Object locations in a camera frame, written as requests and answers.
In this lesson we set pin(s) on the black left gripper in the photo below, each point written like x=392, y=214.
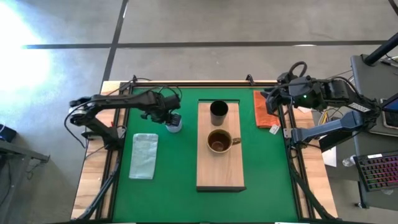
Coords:
x=161, y=107

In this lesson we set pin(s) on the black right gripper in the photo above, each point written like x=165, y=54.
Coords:
x=280, y=93

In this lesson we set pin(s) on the small white cup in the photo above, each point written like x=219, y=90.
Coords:
x=174, y=129

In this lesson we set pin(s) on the tall black cup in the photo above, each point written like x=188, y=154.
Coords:
x=219, y=119

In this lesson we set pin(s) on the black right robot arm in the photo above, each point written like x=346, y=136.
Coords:
x=329, y=127

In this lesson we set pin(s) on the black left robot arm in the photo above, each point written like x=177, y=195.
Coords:
x=124, y=100

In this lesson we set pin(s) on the wooden shelf board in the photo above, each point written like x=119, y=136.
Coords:
x=220, y=171

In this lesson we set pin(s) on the orange cloth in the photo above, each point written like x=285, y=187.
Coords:
x=262, y=115

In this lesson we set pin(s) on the small white tag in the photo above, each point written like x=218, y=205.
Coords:
x=275, y=129

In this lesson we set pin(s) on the pale green folded cloth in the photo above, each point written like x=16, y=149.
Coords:
x=143, y=155

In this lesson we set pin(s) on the brown ceramic mug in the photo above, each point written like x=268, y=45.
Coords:
x=219, y=141

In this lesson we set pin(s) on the green table mat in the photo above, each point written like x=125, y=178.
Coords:
x=174, y=193

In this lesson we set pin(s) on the white paper sheet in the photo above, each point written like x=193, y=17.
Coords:
x=329, y=157

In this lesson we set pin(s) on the clear plastic bottle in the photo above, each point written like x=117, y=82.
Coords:
x=349, y=160

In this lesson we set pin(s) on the grey side desk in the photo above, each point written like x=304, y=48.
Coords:
x=367, y=74

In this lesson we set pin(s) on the laptop computer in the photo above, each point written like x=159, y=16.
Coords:
x=391, y=109

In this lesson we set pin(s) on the black pole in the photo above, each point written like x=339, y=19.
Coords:
x=381, y=49

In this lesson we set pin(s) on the backlit rainbow keyboard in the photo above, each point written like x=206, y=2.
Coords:
x=377, y=171

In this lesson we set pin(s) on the grey stand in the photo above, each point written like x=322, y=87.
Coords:
x=18, y=152

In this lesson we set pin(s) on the small black box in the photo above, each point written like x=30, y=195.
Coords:
x=7, y=133

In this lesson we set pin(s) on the black table frame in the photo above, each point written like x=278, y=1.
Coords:
x=192, y=84

